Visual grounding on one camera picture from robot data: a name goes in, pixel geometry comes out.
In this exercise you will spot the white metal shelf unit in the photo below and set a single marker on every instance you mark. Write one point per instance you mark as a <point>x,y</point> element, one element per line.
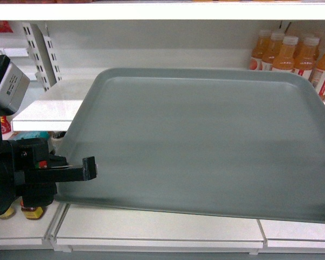
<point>63,47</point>

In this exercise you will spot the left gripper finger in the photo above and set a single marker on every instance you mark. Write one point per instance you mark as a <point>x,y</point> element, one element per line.
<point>86,171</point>

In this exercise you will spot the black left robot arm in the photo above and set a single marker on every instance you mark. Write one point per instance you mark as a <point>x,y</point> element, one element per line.
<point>8,149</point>

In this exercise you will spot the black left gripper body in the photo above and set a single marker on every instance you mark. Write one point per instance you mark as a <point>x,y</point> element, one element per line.
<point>33,163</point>

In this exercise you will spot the grey silver serving tray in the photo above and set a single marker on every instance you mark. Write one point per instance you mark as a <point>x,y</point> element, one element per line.
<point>209,142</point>

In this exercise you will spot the middle orange juice bottle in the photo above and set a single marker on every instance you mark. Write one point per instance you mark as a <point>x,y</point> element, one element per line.
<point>304,61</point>

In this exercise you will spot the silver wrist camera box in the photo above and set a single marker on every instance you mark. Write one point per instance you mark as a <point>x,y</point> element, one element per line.
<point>13,86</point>

